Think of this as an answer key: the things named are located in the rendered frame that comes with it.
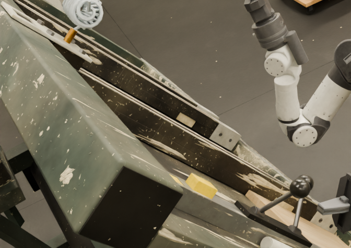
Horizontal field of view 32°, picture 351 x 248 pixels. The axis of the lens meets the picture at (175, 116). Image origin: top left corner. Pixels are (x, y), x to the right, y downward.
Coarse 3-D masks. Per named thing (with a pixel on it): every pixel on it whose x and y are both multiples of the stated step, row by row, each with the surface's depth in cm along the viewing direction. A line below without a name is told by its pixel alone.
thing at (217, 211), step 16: (176, 176) 110; (192, 192) 107; (192, 208) 108; (208, 208) 110; (224, 208) 112; (224, 224) 113; (240, 224) 115; (256, 224) 117; (256, 240) 119; (288, 240) 123
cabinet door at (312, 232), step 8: (248, 192) 163; (256, 200) 160; (264, 200) 162; (272, 208) 159; (280, 208) 168; (272, 216) 154; (280, 216) 155; (288, 216) 165; (288, 224) 152; (304, 224) 169; (312, 224) 178; (304, 232) 157; (312, 232) 166; (320, 232) 174; (328, 232) 182; (312, 240) 154; (320, 240) 162; (328, 240) 170; (336, 240) 179
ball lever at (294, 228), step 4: (300, 176) 129; (304, 176) 129; (308, 176) 129; (308, 180) 128; (312, 180) 129; (312, 184) 129; (300, 200) 128; (300, 204) 128; (300, 208) 128; (296, 212) 128; (300, 212) 128; (296, 216) 127; (296, 220) 127; (296, 224) 127; (292, 228) 126; (296, 228) 126; (296, 232) 125; (300, 232) 126
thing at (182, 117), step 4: (180, 112) 218; (180, 116) 219; (184, 116) 220; (188, 116) 221; (180, 120) 220; (184, 120) 220; (188, 120) 221; (192, 120) 222; (188, 124) 222; (192, 124) 223
